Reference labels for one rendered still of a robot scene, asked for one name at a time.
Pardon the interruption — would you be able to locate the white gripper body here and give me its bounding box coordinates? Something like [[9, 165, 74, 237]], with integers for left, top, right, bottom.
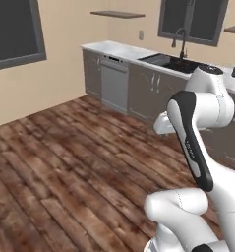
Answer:
[[153, 110, 177, 136]]

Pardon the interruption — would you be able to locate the long grey cupboard run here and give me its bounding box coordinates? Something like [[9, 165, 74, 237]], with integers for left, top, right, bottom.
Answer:
[[127, 63, 235, 171]]

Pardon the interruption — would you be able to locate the grey dishwasher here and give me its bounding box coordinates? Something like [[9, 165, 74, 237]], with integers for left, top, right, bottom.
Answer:
[[100, 54, 130, 115]]

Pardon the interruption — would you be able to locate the black sink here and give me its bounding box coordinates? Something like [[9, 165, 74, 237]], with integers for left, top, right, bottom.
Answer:
[[137, 52, 206, 75]]

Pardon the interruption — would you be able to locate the black curved tap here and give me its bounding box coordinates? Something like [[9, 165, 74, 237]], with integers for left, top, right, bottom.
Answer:
[[171, 27, 189, 60]]

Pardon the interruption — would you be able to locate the narrow grey base cupboard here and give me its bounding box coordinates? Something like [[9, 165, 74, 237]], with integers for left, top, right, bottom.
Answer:
[[82, 48, 102, 99]]

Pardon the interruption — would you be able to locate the dark window with centre bar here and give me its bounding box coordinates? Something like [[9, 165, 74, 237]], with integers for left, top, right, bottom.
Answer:
[[157, 0, 230, 47]]

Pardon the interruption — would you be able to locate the long dark wall shelf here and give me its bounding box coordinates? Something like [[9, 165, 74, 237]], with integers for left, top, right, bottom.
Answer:
[[89, 10, 147, 20]]

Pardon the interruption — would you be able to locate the dark window with grey frame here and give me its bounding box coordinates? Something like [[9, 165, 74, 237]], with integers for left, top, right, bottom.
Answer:
[[0, 0, 47, 72]]

